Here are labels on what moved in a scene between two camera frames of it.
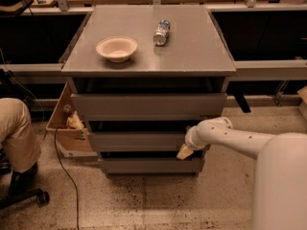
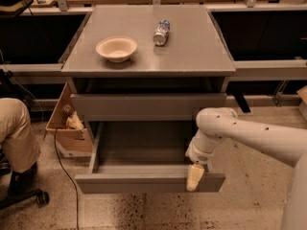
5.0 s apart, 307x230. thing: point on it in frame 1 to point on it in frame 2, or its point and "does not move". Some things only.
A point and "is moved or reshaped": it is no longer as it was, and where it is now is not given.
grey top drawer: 148,106 does not move
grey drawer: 139,141 is moved or reshaped
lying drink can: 161,33 does not move
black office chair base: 41,196 does not move
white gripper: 193,140 to 196,153
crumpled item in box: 73,122 does not move
